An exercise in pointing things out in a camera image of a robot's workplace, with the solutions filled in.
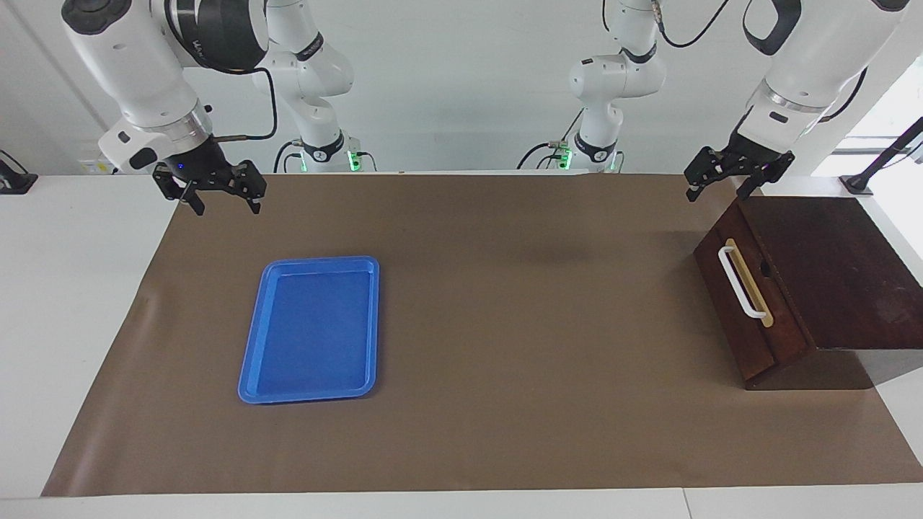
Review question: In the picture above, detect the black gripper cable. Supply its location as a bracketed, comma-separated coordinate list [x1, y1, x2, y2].
[213, 66, 279, 142]
[818, 66, 868, 123]

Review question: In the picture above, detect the white drawer handle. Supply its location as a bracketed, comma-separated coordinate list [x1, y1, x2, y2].
[717, 244, 769, 321]

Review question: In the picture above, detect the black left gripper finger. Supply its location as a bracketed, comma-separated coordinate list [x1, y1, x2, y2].
[684, 146, 730, 203]
[736, 149, 796, 201]

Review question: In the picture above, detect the brown paper table mat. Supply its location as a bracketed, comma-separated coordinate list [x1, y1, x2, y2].
[41, 172, 923, 498]

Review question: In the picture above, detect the black left arm shoulder cable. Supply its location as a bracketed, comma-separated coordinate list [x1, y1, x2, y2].
[649, 0, 730, 50]

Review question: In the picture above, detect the black right arm base cable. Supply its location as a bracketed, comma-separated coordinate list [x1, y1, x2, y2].
[273, 140, 305, 174]

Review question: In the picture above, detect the dark wooden drawer cabinet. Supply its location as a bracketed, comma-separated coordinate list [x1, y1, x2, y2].
[734, 195, 923, 391]

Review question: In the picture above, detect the blue plastic tray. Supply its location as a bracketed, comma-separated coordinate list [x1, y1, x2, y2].
[237, 255, 381, 405]

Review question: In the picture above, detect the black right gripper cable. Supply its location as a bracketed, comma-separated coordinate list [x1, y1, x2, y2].
[213, 66, 279, 142]

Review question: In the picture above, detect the black clamp mount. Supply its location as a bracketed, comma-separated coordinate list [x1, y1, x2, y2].
[0, 150, 38, 194]

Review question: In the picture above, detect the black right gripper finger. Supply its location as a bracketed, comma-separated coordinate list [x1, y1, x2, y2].
[152, 164, 206, 217]
[229, 159, 267, 216]

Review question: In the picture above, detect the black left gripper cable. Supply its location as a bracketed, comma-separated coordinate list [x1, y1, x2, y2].
[818, 66, 868, 123]

